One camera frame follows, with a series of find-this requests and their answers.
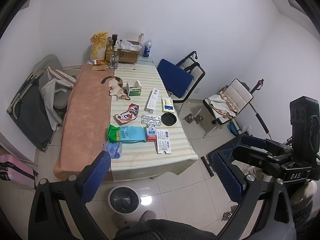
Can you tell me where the green blue wipes pack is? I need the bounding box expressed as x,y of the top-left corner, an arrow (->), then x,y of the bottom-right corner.
107,125 -> 146,144

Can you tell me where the red white snack wrapper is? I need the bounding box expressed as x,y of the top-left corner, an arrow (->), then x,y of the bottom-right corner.
114,103 -> 139,125

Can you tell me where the left grey slipper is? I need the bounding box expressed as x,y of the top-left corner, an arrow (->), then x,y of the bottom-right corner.
112,213 -> 130,229

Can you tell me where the pink suitcase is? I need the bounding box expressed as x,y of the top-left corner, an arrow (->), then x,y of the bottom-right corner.
0,154 -> 38,190

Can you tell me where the metal dumbbell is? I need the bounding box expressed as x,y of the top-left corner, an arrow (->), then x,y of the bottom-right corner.
183,113 -> 203,124

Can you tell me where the white round trash bin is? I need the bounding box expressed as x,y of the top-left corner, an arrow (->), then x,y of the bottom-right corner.
108,186 -> 140,215

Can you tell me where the silver blister pack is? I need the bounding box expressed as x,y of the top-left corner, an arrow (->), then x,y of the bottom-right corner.
141,114 -> 161,126

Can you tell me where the yellow snack bag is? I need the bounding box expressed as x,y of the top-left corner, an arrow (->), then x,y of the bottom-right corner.
90,31 -> 108,61

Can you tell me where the grey slipper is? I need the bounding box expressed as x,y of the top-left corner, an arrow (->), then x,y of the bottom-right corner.
112,213 -> 130,229
139,210 -> 156,223

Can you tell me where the blue label water bottle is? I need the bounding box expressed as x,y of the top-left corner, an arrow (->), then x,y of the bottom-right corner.
142,39 -> 152,58

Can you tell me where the open cardboard box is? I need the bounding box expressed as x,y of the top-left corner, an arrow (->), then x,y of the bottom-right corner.
118,40 -> 142,63

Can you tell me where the white folding chair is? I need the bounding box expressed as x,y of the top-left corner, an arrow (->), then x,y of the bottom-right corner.
203,79 -> 253,139

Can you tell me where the long white box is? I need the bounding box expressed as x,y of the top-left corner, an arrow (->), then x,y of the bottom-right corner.
144,88 -> 159,113

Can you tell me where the white printed carton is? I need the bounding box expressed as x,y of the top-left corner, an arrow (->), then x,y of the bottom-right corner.
156,129 -> 171,154

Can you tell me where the right grey slipper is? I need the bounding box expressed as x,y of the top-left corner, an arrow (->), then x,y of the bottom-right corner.
139,210 -> 156,223

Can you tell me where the amber liquid bottle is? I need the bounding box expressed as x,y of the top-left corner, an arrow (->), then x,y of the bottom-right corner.
105,36 -> 113,63

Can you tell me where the black round lid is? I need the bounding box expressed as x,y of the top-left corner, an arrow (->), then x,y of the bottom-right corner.
161,113 -> 177,126

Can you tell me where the red blue small box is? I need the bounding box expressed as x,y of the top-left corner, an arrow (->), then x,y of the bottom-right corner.
145,125 -> 157,142

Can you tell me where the barbell bar red end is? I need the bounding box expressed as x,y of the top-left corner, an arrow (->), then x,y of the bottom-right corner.
249,79 -> 273,140

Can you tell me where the blue cushioned chair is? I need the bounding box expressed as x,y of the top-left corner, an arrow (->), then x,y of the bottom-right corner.
157,50 -> 206,103

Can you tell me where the person in black fleece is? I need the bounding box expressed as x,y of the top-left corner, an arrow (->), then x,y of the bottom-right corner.
114,219 -> 216,239

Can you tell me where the white blue yellow box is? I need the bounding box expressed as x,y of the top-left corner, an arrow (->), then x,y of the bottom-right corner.
161,97 -> 175,113

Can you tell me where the green white medicine box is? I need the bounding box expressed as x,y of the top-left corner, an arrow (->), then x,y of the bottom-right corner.
126,80 -> 142,97

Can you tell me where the blue plastic bag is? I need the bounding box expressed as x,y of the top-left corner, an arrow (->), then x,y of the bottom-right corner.
103,141 -> 123,159

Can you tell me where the clear glass bottle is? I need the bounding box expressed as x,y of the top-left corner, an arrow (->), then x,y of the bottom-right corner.
109,43 -> 119,70

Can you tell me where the grey reclining chair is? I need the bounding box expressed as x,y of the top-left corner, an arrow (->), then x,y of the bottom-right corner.
7,54 -> 76,152

